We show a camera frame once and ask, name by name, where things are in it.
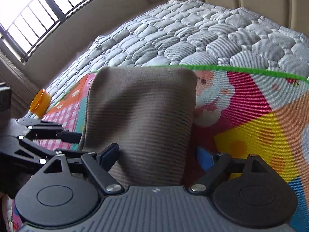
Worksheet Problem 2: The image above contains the beige striped garment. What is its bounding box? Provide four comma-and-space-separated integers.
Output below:
79, 67, 197, 187

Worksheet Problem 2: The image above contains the orange plastic cup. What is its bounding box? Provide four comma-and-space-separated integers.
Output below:
29, 89, 51, 118

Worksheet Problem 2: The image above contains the colourful cartoon play mat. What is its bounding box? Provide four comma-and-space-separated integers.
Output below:
4, 63, 309, 232

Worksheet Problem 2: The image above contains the barred window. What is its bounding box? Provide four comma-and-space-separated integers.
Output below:
1, 0, 91, 63

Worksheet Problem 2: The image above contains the white quilted mattress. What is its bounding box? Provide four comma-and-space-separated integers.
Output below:
25, 0, 309, 116

